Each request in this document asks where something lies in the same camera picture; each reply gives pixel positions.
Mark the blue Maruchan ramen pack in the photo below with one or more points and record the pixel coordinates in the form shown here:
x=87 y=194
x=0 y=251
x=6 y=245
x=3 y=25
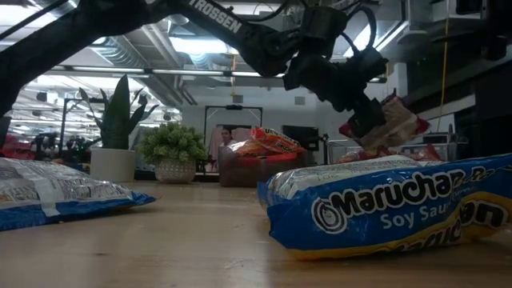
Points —
x=380 y=208
x=60 y=188

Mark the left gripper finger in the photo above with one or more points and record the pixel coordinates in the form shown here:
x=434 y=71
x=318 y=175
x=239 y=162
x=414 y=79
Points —
x=368 y=118

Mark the background black robot arm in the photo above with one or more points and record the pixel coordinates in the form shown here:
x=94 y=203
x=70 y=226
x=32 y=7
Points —
x=44 y=144

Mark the large silver ventilation duct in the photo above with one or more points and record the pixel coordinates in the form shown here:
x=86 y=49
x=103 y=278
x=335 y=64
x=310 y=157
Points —
x=120 y=56

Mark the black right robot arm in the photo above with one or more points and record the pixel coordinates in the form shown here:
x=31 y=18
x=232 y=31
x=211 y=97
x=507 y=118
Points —
x=498 y=32

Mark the smoky grey plastic bin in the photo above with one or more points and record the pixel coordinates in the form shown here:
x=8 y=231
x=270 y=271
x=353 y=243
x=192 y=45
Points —
x=260 y=172

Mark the snake plant in white pot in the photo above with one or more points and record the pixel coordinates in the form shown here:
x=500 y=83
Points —
x=116 y=120

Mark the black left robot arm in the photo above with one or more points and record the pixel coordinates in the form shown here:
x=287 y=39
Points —
x=60 y=40

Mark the clear plastic bin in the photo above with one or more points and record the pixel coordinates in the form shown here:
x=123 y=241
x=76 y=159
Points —
x=452 y=148

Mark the round green succulent in pot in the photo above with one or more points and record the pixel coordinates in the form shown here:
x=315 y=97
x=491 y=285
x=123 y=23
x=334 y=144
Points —
x=172 y=144

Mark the black monitor on stand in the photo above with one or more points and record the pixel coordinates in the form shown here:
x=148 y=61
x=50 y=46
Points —
x=300 y=138

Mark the orange Maruchan ramen pack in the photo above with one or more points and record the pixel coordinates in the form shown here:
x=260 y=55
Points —
x=248 y=149
x=276 y=140

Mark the background black rig frame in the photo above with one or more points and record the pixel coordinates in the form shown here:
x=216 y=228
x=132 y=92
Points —
x=63 y=120

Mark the long linear ceiling light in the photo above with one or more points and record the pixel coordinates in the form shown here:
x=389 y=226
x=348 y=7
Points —
x=180 y=72

